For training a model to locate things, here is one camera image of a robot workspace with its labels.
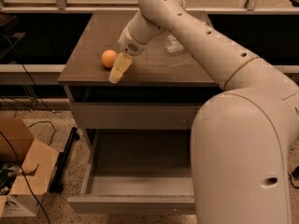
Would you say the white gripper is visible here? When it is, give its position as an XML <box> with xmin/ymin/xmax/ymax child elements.
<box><xmin>109</xmin><ymin>27</ymin><xmax>146</xmax><ymax>84</ymax></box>

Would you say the orange fruit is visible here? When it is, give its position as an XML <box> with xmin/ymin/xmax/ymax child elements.
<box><xmin>102</xmin><ymin>49</ymin><xmax>117</xmax><ymax>68</ymax></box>

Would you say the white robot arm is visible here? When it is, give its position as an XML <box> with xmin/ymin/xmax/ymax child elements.
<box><xmin>109</xmin><ymin>0</ymin><xmax>299</xmax><ymax>224</ymax></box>

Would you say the closed grey top drawer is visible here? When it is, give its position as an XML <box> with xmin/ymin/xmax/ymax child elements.
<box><xmin>70</xmin><ymin>103</ymin><xmax>199</xmax><ymax>130</ymax></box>

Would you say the grey drawer cabinet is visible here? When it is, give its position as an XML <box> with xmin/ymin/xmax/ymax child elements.
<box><xmin>57</xmin><ymin>9</ymin><xmax>223</xmax><ymax>217</ymax></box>

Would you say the open grey middle drawer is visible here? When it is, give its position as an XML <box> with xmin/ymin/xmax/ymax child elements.
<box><xmin>68</xmin><ymin>130</ymin><xmax>195</xmax><ymax>215</ymax></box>

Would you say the clear plastic water bottle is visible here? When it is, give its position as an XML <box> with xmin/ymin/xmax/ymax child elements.
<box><xmin>164</xmin><ymin>35</ymin><xmax>184</xmax><ymax>53</ymax></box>

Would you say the black bar on floor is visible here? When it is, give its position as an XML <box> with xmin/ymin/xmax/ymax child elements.
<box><xmin>50</xmin><ymin>127</ymin><xmax>80</xmax><ymax>193</ymax></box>

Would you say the cardboard box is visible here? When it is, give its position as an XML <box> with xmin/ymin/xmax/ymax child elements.
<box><xmin>0</xmin><ymin>118</ymin><xmax>59</xmax><ymax>217</ymax></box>

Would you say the black cable left floor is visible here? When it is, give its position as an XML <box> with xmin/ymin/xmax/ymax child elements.
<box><xmin>0</xmin><ymin>35</ymin><xmax>59</xmax><ymax>224</ymax></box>

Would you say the black cable floor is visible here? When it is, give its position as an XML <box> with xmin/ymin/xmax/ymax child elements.
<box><xmin>288</xmin><ymin>165</ymin><xmax>299</xmax><ymax>189</ymax></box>
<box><xmin>0</xmin><ymin>35</ymin><xmax>59</xmax><ymax>224</ymax></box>

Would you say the black cable right floor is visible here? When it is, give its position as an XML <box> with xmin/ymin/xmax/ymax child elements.
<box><xmin>288</xmin><ymin>165</ymin><xmax>299</xmax><ymax>189</ymax></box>

